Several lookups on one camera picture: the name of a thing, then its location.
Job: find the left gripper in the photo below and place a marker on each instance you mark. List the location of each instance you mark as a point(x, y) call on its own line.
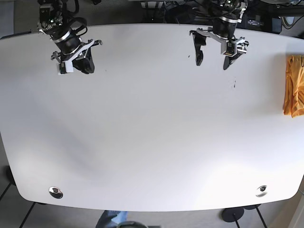
point(225, 15)

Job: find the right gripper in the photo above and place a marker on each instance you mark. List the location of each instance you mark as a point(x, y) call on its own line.
point(63, 27)

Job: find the yellow printed T-shirt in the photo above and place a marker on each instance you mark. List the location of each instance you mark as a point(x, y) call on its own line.
point(294, 86)

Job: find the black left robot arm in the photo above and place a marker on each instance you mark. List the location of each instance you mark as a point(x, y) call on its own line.
point(225, 16)

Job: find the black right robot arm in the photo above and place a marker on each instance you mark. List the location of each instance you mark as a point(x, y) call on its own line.
point(63, 27)

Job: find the black power adapter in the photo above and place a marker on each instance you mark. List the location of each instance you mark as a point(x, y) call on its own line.
point(177, 15)

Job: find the black electronics box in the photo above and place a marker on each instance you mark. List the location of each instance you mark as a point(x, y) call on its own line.
point(264, 23)

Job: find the left chrome table grommet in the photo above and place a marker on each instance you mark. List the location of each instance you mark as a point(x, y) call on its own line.
point(55, 192)

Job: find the chrome table grommet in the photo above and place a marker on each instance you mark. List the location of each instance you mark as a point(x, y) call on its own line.
point(261, 191)
point(55, 192)

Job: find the right chrome table grommet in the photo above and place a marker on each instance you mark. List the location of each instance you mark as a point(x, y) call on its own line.
point(261, 191)

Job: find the blue jeans leg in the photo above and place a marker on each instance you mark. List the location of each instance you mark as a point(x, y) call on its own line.
point(110, 219)

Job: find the black round stand base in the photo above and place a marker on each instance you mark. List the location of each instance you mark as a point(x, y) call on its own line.
point(232, 214)

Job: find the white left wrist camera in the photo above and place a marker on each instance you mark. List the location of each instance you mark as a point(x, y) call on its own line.
point(231, 49)

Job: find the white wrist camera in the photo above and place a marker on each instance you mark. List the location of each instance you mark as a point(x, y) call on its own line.
point(65, 68)
point(231, 49)

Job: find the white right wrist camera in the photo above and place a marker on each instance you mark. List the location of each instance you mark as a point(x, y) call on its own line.
point(65, 68)

